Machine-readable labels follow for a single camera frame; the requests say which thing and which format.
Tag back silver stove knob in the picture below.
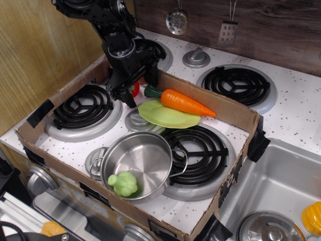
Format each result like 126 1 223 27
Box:
182 47 211 69

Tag steel toy pot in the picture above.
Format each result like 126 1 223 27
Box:
100 131 175 203

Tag steel pot lid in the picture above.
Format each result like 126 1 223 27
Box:
236 211 307 241

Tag silver stove knob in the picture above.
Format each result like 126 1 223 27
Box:
182 47 211 69
85 147 108 181
125 109 165 133

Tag red toy strawberry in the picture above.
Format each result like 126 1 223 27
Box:
129 82 140 97

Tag hanging metal spatula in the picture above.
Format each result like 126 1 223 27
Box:
217 1 238 48

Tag back left stove burner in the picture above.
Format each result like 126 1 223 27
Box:
134 39 173 72

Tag yellow toy pepper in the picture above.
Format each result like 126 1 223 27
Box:
301 201 320 236

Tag brown cardboard fence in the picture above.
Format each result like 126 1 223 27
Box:
17 56 265 240

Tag hanging slotted metal spoon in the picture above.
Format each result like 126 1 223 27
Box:
166 1 190 36

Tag green toy broccoli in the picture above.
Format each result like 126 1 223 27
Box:
107 171 138 197

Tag stove burner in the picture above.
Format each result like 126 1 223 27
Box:
134 39 173 72
196 64 277 115
159 124 236 201
45 84 122 143

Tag silver toy sink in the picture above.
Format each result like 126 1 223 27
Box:
219 139 320 240

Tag green toy plate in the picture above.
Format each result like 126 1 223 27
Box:
138 99 201 129

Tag orange toy carrot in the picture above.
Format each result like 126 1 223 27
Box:
144 85 216 117

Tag front silver stove knob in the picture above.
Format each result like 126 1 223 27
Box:
85 147 108 181

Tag middle silver stove knob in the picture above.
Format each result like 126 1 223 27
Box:
125 109 165 133

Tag orange toy piece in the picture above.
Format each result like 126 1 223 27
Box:
40 221 66 237

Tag oven knob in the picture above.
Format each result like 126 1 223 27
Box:
123 223 149 241
27 166 59 196

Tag bottom oven front knob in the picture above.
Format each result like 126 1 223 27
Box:
123 223 149 241

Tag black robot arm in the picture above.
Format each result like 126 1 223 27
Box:
52 1 159 108

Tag black cable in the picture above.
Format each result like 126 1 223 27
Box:
0 220 26 241

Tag front left stove burner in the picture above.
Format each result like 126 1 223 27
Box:
45 84 122 143

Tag back right stove burner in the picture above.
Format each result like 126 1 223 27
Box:
196 64 277 115

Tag left oven front knob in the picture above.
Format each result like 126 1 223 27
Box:
27 166 59 196

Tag front right stove burner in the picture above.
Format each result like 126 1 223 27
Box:
159 124 236 201

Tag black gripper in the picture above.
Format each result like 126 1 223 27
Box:
102 39 158 108

